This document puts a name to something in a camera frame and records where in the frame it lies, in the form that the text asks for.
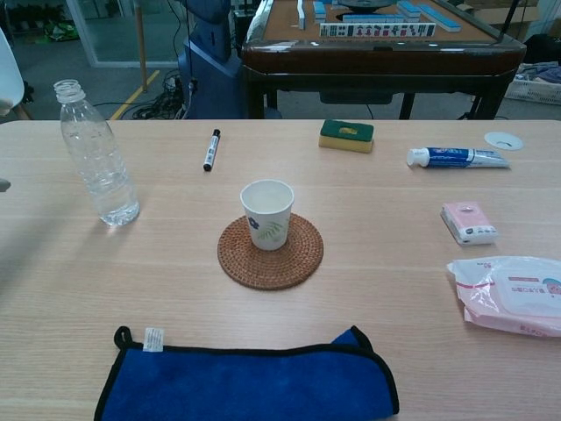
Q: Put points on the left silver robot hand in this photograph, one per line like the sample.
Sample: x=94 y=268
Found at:
x=3 y=184

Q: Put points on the clear plastic bottle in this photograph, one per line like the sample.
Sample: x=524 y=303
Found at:
x=103 y=175

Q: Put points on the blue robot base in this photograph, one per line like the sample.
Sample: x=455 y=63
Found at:
x=210 y=66

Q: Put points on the white floral paper cup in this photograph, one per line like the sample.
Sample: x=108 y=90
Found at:
x=268 y=230

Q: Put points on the round woven rattan coaster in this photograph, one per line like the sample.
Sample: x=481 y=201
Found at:
x=271 y=273

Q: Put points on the wooden pole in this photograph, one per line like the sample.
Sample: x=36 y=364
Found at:
x=141 y=48

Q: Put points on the black white marker pen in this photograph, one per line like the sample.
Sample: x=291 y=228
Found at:
x=212 y=149

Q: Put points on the blue cloth with black trim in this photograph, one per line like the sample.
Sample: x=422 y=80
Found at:
x=245 y=386

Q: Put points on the green small box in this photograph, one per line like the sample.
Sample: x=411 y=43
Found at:
x=346 y=136

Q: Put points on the brown mahjong table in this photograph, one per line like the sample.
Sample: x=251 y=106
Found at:
x=381 y=59

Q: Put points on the row of face-up mahjong tiles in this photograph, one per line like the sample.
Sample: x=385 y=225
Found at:
x=377 y=30

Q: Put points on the row of blue-backed mahjong tiles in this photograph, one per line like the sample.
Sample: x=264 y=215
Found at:
x=372 y=18

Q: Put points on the blue white toothpaste tube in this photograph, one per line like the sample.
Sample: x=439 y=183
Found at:
x=456 y=158

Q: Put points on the small pink tissue pack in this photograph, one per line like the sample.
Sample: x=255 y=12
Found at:
x=469 y=221

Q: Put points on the pink wet wipes pack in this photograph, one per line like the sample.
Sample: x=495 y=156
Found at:
x=513 y=294

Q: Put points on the white plastic crate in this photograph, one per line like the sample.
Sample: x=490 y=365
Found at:
x=532 y=90

